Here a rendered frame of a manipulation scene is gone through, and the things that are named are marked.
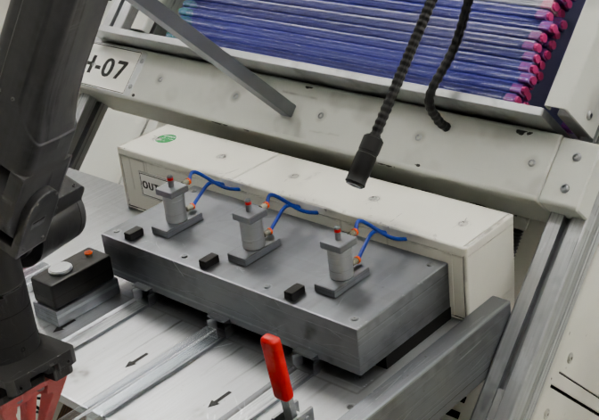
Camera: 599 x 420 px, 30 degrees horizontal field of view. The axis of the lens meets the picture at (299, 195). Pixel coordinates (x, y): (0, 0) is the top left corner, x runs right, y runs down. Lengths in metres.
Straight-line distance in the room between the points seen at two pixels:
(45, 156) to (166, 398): 0.29
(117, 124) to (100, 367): 2.71
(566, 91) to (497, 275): 0.18
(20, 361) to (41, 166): 0.17
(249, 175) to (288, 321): 0.25
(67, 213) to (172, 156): 0.37
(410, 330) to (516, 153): 0.21
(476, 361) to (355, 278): 0.14
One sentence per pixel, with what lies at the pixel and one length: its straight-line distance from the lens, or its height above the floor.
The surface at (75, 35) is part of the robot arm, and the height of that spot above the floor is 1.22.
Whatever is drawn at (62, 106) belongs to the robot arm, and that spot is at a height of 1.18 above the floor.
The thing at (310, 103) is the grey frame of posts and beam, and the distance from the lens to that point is 1.24.
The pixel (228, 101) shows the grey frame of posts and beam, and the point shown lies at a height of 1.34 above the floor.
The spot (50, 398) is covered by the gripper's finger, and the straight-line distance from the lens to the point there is 0.93.
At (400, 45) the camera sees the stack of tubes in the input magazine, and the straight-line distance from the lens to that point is 1.17.
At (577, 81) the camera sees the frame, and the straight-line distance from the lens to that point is 1.05.
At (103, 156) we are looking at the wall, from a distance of 3.72.
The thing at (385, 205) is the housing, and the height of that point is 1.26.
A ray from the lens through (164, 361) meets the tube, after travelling 1.03.
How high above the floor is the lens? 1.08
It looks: 8 degrees up
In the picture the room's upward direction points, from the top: 23 degrees clockwise
